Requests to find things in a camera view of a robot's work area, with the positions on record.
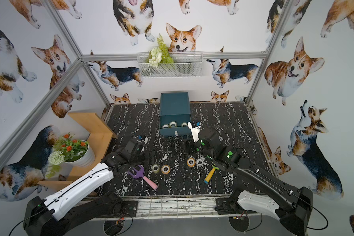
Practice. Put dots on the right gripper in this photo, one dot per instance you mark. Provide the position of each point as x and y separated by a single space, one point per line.
193 143

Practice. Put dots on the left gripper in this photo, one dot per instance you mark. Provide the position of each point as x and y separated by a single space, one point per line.
137 144

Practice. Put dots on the clear tape roll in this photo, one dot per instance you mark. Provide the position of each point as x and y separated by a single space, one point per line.
199 162
173 124

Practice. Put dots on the teal drawer cabinet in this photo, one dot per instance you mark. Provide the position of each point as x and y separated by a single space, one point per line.
175 107

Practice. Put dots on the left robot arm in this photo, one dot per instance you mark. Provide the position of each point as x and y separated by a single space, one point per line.
60 212

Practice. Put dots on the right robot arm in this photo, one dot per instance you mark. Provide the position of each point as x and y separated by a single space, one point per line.
292 206

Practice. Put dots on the orange tape roll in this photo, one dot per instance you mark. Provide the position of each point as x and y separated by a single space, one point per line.
165 169
191 162

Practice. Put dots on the purple toy garden fork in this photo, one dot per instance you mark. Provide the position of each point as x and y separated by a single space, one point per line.
138 173

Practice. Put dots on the wooden corner shelf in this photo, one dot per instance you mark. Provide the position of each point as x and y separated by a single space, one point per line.
100 136

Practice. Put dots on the green toy shovel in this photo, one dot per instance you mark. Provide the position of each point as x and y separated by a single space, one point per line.
210 174

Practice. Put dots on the potted red flower plant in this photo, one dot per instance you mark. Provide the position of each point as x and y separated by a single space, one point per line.
67 150

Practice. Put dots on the fern and white flowers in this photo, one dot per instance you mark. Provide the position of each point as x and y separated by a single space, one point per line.
159 55

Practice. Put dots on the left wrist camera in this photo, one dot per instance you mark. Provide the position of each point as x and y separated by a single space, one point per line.
142 142

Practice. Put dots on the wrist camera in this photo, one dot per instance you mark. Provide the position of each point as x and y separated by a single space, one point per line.
142 142
195 129

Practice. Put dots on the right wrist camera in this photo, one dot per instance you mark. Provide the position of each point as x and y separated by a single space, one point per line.
195 129

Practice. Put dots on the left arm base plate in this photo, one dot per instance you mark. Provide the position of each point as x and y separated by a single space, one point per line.
126 208

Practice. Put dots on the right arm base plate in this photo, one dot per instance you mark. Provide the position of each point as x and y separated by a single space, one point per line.
229 206

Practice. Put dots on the white wire basket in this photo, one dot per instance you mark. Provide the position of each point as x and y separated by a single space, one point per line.
180 65

